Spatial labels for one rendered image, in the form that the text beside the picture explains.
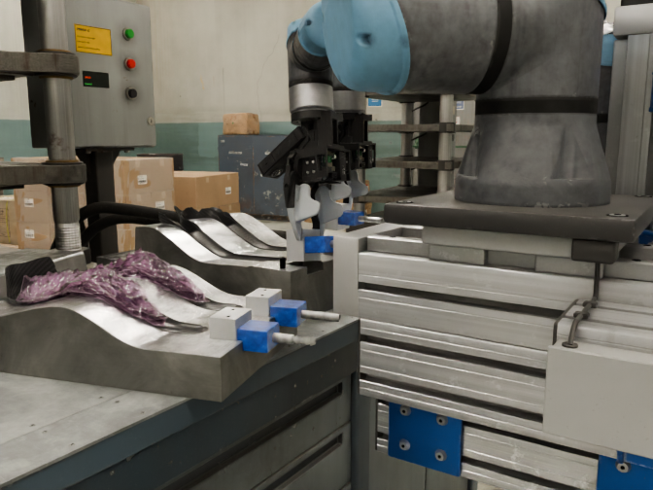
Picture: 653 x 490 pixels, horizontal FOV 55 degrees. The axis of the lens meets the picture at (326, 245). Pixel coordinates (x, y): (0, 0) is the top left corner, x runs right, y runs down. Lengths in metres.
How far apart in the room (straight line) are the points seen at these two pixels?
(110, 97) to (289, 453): 1.13
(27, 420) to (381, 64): 0.52
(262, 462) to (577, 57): 0.73
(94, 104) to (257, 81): 7.19
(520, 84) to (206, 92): 8.92
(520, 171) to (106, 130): 1.39
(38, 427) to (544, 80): 0.61
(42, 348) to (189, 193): 4.87
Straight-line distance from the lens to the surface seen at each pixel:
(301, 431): 1.09
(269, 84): 8.81
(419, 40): 0.56
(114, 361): 0.81
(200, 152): 9.54
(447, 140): 4.94
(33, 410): 0.79
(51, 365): 0.87
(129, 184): 4.93
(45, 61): 1.58
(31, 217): 5.63
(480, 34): 0.58
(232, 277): 1.08
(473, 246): 0.62
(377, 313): 0.68
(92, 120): 1.80
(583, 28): 0.63
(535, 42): 0.61
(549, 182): 0.60
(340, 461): 1.23
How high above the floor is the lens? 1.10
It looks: 10 degrees down
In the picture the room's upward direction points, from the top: straight up
